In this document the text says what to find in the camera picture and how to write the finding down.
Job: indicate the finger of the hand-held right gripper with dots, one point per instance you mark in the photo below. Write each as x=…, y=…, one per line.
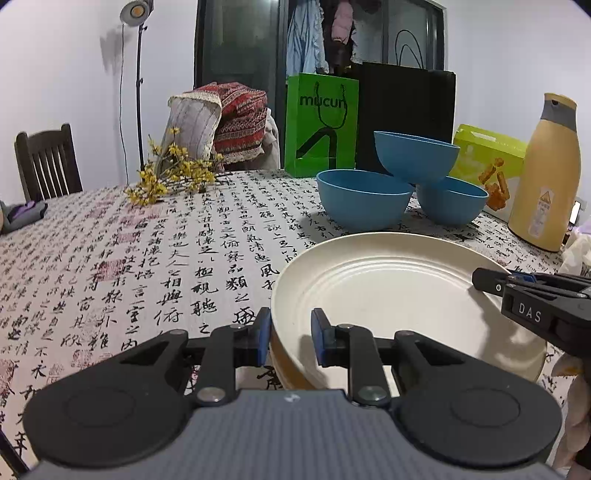
x=521, y=278
x=489, y=280

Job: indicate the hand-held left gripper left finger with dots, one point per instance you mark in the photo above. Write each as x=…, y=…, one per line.
x=262, y=339

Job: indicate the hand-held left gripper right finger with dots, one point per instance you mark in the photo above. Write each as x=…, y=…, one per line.
x=319, y=339

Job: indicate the cream plate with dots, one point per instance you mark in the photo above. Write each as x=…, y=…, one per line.
x=291, y=376
x=392, y=281

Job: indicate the blue bowl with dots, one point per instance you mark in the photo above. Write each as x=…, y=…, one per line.
x=415, y=161
x=457, y=207
x=364, y=207

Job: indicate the white crumpled bag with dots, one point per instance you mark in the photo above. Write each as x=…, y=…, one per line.
x=579, y=249

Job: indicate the yellow thermos bottle grey lid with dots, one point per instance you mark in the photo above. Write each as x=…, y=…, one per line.
x=545, y=194

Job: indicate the yellow-green snack box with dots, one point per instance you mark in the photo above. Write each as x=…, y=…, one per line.
x=489, y=157

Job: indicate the calligraphy print tablecloth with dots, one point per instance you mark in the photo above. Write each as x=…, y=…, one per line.
x=138, y=258

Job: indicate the green paper bag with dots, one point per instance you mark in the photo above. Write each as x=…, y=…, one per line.
x=346, y=152

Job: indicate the beige cloth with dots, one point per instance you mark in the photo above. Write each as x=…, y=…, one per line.
x=272, y=147

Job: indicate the yellow flower branch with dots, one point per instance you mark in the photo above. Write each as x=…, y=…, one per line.
x=147, y=182

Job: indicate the black paper bag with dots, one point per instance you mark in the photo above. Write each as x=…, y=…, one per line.
x=406, y=101

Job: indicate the grey purple cloth pouch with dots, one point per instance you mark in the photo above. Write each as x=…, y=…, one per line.
x=27, y=212

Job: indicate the white hanging garment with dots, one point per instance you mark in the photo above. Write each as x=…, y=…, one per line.
x=356, y=48

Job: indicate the dark wooden chair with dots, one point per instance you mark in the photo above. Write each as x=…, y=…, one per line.
x=46, y=161

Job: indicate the pink hanging garment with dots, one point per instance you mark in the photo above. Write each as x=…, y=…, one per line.
x=344, y=27

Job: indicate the black framed glass door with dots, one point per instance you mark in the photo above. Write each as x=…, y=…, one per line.
x=240, y=46

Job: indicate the light blue hanging shirt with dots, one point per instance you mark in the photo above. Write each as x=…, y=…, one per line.
x=304, y=41

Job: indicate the black light stand with lamp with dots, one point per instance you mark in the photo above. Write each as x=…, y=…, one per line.
x=136, y=11

